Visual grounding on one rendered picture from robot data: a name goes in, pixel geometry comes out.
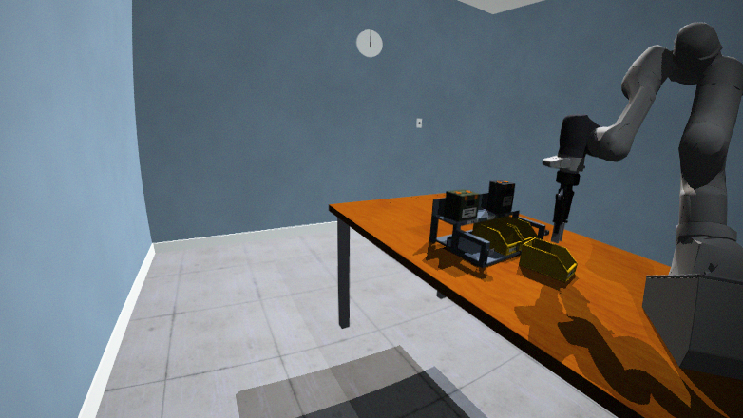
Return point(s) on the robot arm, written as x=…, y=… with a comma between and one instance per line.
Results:
x=705, y=245

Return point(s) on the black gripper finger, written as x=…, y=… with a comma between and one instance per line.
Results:
x=566, y=213
x=560, y=205

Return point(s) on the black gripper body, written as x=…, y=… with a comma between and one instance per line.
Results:
x=567, y=179

